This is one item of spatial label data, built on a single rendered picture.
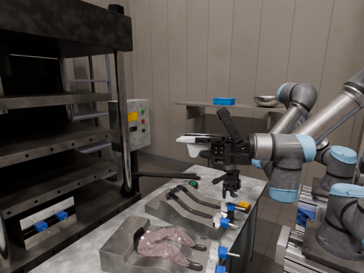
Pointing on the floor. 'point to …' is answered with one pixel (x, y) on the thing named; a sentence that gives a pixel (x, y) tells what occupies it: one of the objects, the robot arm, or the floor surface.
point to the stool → (206, 156)
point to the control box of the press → (135, 121)
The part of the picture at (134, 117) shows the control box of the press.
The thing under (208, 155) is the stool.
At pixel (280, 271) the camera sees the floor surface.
